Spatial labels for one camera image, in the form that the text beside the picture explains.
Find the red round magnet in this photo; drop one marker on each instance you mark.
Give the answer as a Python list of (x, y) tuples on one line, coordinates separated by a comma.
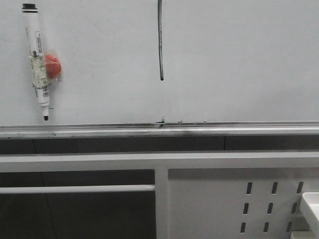
[(53, 66)]

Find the white marker pen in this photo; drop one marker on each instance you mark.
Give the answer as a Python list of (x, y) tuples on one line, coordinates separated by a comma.
[(40, 81)]

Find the white plastic bin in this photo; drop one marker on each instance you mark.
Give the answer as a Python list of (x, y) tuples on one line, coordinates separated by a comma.
[(309, 208)]

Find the white metal pegboard frame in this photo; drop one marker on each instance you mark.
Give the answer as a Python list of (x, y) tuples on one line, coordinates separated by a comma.
[(190, 195)]

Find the white whiteboard with aluminium frame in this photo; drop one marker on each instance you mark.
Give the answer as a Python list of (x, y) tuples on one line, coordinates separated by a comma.
[(164, 67)]

